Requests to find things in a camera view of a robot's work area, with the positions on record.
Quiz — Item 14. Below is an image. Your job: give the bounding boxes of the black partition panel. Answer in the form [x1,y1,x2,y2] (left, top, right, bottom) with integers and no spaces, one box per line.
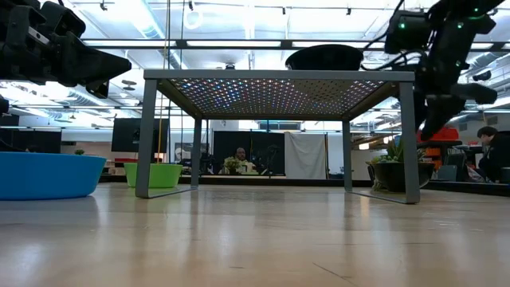
[213,130,286,176]

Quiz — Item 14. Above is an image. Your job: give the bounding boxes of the green succulent plant in pot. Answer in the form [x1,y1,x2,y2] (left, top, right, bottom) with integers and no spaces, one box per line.
[368,138,428,165]

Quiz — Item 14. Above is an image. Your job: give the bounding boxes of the person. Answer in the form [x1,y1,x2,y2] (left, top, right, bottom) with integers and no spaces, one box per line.
[218,146,257,175]
[477,126,510,183]

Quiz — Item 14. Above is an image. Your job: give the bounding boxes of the grey perforated metal shelf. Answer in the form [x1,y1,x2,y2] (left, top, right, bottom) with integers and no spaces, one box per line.
[134,69,422,205]

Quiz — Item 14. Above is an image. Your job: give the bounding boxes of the green leafy plant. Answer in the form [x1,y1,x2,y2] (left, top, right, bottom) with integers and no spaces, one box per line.
[222,156,243,175]

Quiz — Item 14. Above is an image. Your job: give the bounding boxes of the red storage bin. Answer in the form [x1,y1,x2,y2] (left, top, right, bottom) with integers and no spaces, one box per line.
[416,126,460,143]

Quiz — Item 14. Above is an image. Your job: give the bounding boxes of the blue plastic bowl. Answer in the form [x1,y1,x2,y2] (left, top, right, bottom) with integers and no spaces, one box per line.
[0,151,108,201]

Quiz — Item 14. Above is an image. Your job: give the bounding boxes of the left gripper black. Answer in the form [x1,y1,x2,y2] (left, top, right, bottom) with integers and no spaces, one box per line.
[0,0,133,100]

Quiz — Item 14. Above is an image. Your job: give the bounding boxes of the white hanging cloth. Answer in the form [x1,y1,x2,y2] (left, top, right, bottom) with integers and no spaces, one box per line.
[284,131,328,180]

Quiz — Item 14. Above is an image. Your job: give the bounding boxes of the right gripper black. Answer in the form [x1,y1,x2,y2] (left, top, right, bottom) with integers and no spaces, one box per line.
[414,65,499,142]

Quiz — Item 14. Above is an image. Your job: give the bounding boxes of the green plastic bowl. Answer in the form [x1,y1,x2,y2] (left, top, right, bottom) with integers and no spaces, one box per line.
[123,162,184,189]

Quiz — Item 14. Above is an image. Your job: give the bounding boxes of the black bowl floral inside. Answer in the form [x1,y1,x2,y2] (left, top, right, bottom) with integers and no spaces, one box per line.
[366,161,436,194]
[284,43,365,72]

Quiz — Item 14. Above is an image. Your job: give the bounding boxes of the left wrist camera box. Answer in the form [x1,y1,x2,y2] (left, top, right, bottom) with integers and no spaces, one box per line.
[39,1,87,40]

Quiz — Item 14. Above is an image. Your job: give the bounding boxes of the orange storage bins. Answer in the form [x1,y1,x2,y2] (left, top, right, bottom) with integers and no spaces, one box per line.
[422,147,443,171]

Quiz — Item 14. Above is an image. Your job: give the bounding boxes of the black flat screen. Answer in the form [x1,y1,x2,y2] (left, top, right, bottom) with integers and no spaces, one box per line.
[111,117,171,154]

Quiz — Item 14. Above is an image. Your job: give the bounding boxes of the grey chair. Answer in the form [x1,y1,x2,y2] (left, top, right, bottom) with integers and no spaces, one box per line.
[437,163,458,183]

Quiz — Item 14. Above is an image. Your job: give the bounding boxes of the yellow hanging cable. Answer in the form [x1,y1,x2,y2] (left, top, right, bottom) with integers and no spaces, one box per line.
[156,0,171,165]

